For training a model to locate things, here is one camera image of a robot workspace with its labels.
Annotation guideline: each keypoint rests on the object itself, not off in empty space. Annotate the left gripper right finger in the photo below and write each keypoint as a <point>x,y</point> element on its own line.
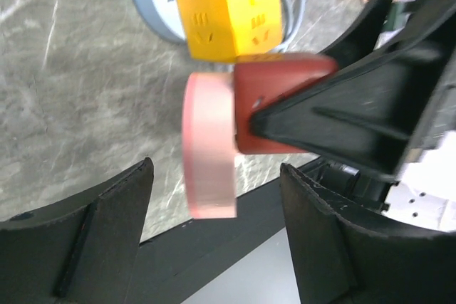
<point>345,253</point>

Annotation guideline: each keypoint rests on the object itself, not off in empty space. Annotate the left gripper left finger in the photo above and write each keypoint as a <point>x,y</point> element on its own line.
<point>81,249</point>

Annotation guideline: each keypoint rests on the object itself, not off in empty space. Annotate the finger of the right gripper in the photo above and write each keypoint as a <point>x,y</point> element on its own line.
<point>337,118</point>

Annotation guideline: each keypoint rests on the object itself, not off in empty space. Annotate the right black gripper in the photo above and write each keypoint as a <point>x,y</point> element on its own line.
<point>418,101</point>

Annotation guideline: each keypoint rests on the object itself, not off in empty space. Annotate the yellow cube socket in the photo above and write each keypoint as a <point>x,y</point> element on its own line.
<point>222,30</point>

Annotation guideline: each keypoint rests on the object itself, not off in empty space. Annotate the pink round socket base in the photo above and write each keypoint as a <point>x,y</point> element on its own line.
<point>208,146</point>

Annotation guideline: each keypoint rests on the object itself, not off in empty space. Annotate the dark green cube socket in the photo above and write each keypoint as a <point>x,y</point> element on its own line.
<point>397,17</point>

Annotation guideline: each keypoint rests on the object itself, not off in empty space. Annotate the black base beam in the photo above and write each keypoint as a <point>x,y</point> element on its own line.
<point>173,265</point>

